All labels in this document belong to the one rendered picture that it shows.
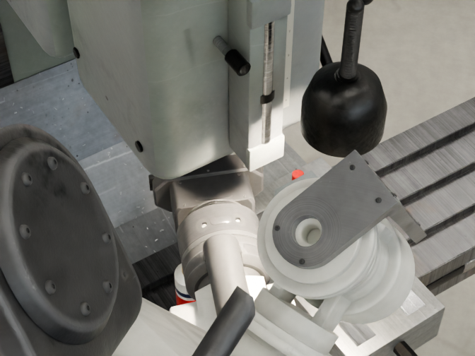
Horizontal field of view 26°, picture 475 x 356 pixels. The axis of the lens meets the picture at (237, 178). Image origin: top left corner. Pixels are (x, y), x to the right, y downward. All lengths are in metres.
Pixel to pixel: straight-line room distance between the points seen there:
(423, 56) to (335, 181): 2.61
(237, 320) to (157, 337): 0.09
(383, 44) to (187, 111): 2.23
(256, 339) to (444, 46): 2.65
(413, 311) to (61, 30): 0.57
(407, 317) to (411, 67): 1.84
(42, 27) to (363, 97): 0.38
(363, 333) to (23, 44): 0.60
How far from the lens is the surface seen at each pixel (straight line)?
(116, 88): 0.99
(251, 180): 1.11
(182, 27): 0.88
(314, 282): 0.53
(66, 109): 1.50
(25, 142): 0.41
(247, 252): 1.01
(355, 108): 0.84
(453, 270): 1.50
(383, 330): 1.30
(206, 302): 0.99
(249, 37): 0.87
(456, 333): 2.52
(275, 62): 0.91
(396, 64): 3.09
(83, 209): 0.42
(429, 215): 1.51
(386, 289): 0.59
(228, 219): 1.03
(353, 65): 0.83
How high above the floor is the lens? 2.09
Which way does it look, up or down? 49 degrees down
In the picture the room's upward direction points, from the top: straight up
